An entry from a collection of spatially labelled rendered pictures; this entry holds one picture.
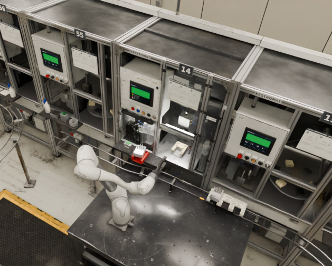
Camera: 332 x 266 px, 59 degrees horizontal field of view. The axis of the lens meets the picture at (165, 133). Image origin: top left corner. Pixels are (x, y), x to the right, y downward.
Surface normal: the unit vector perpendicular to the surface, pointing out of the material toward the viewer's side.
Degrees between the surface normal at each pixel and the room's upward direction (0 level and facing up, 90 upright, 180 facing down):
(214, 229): 0
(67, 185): 0
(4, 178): 0
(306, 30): 90
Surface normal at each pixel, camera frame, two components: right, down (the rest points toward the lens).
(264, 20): -0.46, 0.57
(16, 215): 0.09, -0.74
